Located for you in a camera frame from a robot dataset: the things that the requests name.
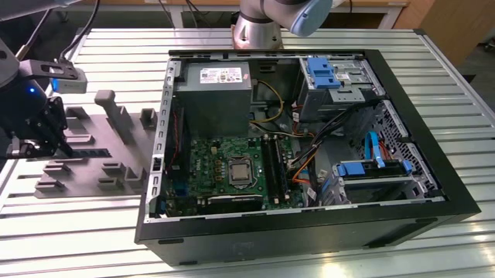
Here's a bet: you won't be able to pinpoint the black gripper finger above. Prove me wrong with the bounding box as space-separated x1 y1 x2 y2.
6 137 51 159
40 96 75 159

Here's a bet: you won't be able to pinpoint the RAM stick with blue label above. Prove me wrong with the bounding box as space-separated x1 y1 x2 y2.
67 148 114 159

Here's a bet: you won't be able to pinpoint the empty black RAM slot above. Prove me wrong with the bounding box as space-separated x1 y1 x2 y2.
261 135 278 203

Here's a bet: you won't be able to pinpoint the installed RAM stick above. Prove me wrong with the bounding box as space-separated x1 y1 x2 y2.
271 138 290 202

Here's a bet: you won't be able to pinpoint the grey parts rack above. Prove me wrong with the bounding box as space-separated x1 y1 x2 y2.
34 89 159 200

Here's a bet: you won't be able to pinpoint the grey power supply unit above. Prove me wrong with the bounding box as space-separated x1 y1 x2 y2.
172 60 255 140

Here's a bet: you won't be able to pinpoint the green motherboard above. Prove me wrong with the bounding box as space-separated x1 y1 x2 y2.
164 134 307 217

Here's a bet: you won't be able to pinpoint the CPU socket with metal cover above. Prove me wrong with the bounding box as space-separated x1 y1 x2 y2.
226 156 259 188

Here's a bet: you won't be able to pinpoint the silver CPU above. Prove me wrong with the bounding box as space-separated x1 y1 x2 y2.
230 165 251 180

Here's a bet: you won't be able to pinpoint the black graphics card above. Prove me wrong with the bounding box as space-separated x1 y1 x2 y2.
196 194 265 215

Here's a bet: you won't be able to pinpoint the black open PC case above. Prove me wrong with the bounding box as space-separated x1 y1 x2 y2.
134 49 482 266

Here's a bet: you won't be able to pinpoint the blue plastic drive carrier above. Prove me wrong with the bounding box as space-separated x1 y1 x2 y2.
305 57 342 89

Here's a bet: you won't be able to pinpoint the metal drive cage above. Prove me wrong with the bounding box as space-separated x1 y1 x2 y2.
298 56 387 122

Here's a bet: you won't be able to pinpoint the hard disk in blue carrier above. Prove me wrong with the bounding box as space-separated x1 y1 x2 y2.
334 160 414 179

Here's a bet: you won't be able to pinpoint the metal disk bay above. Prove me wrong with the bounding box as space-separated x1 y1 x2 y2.
317 162 446 206

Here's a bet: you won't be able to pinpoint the wooden cabinet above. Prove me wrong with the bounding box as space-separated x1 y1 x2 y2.
394 0 495 69

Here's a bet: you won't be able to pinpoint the black chair wheel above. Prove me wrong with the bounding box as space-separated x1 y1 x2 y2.
478 36 495 54

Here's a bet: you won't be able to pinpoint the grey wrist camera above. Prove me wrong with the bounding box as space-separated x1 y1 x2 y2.
50 59 88 94

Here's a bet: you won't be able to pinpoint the cable with silver plug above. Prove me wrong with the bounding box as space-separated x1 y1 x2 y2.
14 8 54 58

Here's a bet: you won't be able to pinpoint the black camera cable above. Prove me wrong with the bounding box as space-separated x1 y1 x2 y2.
58 0 103 63

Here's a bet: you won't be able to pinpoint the yellow power wires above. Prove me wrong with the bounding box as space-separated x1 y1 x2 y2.
250 80 286 136

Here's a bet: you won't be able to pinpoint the orange data wire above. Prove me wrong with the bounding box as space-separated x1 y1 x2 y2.
290 163 310 185

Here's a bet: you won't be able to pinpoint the black wire bundle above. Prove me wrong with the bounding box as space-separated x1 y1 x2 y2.
289 101 382 169

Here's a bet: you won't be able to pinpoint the blue flat data wire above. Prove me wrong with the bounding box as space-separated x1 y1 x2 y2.
365 130 387 169

